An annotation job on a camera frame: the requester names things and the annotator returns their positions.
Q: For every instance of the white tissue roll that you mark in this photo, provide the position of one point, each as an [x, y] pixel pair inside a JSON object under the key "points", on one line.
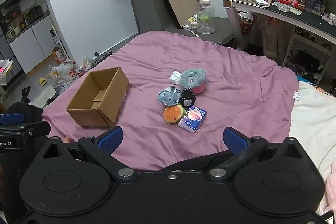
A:
{"points": [[175, 77]]}

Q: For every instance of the white desk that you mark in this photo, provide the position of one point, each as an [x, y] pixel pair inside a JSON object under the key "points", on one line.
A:
{"points": [[309, 16]]}

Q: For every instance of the white metal rack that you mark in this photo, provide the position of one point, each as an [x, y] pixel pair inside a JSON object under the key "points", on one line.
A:
{"points": [[59, 40]]}

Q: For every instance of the yellow white packet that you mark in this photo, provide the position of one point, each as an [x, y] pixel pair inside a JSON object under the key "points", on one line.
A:
{"points": [[192, 19]]}

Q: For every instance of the white blanket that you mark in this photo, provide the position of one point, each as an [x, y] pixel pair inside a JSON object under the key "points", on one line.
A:
{"points": [[312, 119]]}

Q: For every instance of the blue elephant plush toy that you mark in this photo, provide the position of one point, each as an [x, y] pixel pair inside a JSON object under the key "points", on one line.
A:
{"points": [[168, 96]]}

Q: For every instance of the grey nightstand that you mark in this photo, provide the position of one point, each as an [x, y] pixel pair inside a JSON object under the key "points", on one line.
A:
{"points": [[223, 27]]}

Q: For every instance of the white remote control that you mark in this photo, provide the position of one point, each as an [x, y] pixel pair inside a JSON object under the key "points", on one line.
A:
{"points": [[258, 0]]}

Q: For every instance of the orange basket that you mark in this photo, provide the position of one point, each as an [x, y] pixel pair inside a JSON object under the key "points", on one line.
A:
{"points": [[246, 24]]}

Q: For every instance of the grey white storage cabinet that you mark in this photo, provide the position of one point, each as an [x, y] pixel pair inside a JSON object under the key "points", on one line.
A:
{"points": [[23, 37]]}

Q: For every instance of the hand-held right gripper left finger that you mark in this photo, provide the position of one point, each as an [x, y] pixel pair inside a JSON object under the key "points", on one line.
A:
{"points": [[110, 141]]}

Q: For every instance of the brown cardboard box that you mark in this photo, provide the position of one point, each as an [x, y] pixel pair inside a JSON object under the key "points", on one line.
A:
{"points": [[99, 98]]}

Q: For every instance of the grey pink plush toy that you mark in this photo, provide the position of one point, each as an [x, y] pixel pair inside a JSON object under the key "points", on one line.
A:
{"points": [[194, 79]]}

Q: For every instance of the white plastic bag red print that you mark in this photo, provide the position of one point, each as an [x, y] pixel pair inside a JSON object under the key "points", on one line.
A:
{"points": [[64, 74]]}

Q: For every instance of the clear plastic bag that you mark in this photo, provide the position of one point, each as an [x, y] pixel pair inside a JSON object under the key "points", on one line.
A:
{"points": [[88, 63]]}

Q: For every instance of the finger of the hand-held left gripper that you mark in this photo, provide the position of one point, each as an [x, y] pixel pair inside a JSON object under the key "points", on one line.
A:
{"points": [[34, 129], [11, 119]]}

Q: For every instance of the pale printed tote bag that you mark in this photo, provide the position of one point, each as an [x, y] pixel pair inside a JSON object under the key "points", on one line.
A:
{"points": [[271, 35]]}

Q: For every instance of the small bottle red label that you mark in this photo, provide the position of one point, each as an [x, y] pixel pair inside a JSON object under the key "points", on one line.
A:
{"points": [[78, 69]]}

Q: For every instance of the clear plastic water jug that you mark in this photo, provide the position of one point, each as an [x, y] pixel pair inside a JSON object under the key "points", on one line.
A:
{"points": [[206, 18]]}

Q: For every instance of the yellow slipper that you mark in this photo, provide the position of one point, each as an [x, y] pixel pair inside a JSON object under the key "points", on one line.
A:
{"points": [[43, 81]]}

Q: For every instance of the black plush toy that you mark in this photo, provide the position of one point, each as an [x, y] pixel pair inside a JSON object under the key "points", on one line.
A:
{"points": [[187, 99]]}

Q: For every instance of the dark knit cloth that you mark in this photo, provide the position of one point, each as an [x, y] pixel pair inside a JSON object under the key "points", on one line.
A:
{"points": [[25, 111]]}

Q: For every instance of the blue tissue pack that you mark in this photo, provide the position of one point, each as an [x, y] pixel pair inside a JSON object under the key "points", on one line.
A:
{"points": [[193, 119]]}

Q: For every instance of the pink blanket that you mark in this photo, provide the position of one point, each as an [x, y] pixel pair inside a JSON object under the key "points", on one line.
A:
{"points": [[147, 56]]}

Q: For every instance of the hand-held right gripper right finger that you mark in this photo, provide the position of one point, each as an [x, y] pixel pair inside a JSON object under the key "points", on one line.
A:
{"points": [[235, 141]]}

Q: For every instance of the hamburger plush toy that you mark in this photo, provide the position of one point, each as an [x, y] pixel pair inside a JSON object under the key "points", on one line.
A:
{"points": [[173, 113]]}

